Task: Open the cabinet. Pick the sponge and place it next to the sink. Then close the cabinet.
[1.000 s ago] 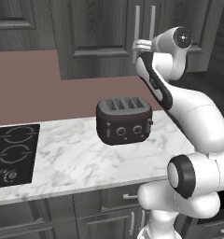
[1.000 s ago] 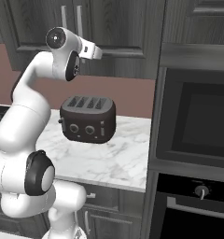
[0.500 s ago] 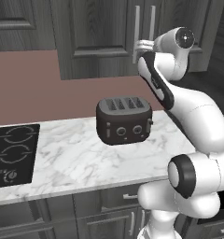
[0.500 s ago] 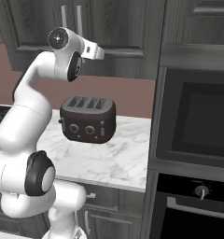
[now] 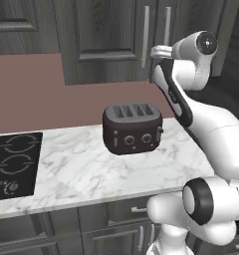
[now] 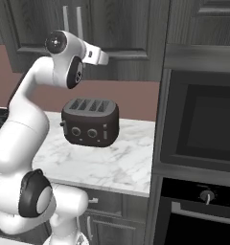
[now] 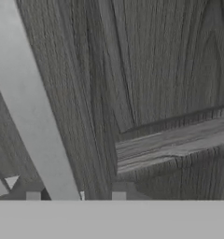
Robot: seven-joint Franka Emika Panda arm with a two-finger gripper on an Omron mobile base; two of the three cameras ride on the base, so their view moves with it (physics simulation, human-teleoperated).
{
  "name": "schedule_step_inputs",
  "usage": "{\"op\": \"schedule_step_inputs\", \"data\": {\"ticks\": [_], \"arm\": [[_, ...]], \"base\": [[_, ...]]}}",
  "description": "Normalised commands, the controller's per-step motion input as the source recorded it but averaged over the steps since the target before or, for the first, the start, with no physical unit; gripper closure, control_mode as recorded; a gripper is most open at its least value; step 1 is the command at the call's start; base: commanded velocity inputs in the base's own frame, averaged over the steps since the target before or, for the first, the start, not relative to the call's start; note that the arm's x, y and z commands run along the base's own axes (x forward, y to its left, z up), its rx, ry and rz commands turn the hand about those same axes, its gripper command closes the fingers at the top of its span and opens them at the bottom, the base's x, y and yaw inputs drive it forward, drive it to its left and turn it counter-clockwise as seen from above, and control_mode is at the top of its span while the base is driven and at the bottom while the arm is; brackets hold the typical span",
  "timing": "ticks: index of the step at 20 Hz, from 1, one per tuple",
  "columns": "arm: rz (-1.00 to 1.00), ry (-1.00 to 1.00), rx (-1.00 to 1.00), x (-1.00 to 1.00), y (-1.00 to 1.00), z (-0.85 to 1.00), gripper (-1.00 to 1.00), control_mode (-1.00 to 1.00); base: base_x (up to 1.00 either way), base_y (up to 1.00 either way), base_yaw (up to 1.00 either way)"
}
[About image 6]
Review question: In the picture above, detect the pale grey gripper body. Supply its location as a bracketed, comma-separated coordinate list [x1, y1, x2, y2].
[95, 48, 110, 66]

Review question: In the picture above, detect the dark wood cabinet above microwave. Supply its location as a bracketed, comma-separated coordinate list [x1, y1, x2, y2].
[165, 0, 230, 74]

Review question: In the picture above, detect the dark wood base cabinet door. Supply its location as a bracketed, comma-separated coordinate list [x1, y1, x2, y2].
[79, 212, 148, 245]

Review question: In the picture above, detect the dark brown four-slot toaster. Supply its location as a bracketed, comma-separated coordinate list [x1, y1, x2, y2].
[59, 97, 121, 148]

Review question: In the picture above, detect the built-in grey microwave oven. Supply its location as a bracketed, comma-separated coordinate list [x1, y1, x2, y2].
[158, 68, 230, 174]

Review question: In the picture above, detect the dark wood drawer front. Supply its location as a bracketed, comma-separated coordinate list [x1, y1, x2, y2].
[83, 188, 125, 215]

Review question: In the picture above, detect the built-in black oven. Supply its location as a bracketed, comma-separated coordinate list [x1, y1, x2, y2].
[152, 176, 230, 245]

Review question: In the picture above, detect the dark wood wall cabinet door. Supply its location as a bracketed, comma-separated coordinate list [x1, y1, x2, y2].
[5, 0, 74, 75]
[72, 0, 172, 82]

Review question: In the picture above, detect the pale grey cabinet door handle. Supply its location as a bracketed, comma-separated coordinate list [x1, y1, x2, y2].
[75, 6, 85, 41]
[62, 5, 71, 33]

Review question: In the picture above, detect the pale grey base cabinet handle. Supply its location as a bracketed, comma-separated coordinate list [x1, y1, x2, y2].
[85, 215, 94, 242]

